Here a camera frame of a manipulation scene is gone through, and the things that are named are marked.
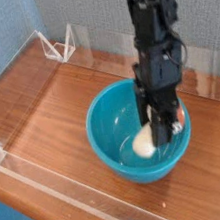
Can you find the blue plastic bowl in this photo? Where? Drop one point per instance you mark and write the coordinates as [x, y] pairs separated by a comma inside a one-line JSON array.
[[112, 124]]

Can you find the clear acrylic barrier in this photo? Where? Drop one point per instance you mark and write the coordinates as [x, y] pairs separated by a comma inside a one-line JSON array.
[[114, 53], [22, 83], [73, 193]]

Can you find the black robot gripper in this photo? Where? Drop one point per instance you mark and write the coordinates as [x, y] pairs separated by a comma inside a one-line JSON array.
[[157, 75]]

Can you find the white brown toy mushroom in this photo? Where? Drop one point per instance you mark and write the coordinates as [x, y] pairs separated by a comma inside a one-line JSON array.
[[143, 144]]

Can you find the clear acrylic front barrier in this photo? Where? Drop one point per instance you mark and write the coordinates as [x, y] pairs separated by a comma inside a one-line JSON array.
[[73, 193]]

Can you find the clear acrylic corner bracket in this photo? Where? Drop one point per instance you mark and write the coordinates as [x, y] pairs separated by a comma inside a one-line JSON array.
[[60, 52]]

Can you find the clear acrylic left barrier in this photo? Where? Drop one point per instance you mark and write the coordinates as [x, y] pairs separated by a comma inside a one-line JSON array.
[[22, 83]]

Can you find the clear acrylic back barrier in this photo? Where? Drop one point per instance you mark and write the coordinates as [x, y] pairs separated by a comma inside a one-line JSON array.
[[114, 53]]

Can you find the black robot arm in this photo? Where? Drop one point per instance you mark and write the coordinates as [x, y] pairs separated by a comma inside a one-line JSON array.
[[152, 21]]

